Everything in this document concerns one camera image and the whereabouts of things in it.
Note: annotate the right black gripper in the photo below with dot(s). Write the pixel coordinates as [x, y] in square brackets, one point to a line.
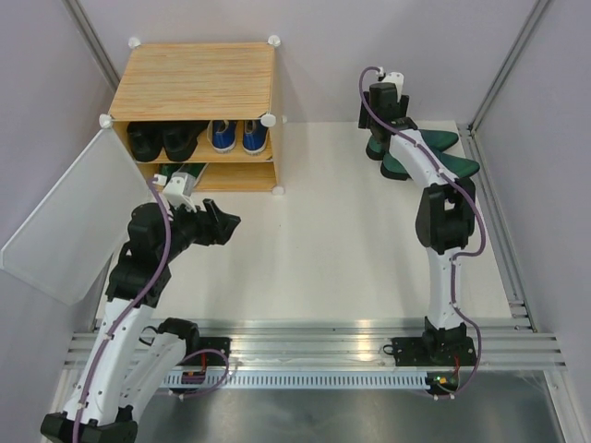
[365, 114]

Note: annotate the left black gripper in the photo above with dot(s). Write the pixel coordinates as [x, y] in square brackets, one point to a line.
[215, 226]

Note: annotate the green sneaker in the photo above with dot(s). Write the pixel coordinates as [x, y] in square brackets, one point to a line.
[164, 173]
[191, 173]

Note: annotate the green loafer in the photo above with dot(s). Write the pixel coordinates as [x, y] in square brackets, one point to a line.
[439, 140]
[462, 167]

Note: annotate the black patent shoe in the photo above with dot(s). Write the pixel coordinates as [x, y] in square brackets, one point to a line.
[145, 140]
[180, 139]

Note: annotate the blue sneaker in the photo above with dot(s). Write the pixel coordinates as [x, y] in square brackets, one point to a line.
[223, 137]
[254, 137]

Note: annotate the green loafer front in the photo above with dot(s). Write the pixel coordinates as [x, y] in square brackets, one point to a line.
[462, 167]

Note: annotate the white translucent cabinet door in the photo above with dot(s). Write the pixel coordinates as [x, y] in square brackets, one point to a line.
[66, 241]

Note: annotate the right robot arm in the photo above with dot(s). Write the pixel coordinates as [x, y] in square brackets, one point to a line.
[444, 220]

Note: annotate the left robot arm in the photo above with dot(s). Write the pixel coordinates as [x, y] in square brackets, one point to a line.
[112, 394]

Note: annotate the wooden two-shelf shoe cabinet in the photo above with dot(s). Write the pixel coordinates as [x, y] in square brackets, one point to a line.
[170, 82]

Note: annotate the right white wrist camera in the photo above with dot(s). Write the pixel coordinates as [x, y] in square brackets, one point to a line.
[396, 78]

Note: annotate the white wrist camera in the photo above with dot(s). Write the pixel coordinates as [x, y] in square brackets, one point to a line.
[177, 189]
[396, 78]

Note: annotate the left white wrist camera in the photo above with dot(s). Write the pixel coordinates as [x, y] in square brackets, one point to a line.
[177, 189]

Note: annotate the right aluminium frame post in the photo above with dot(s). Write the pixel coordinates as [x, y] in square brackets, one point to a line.
[525, 35]

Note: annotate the aluminium frame post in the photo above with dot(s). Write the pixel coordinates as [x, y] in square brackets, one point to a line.
[92, 40]
[525, 35]

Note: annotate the left aluminium frame post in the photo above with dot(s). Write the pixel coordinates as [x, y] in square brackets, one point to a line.
[92, 40]

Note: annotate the white slotted cable duct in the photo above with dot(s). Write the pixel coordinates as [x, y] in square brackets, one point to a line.
[412, 380]

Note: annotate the aluminium mounting rail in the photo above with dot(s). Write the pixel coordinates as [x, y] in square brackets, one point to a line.
[508, 344]

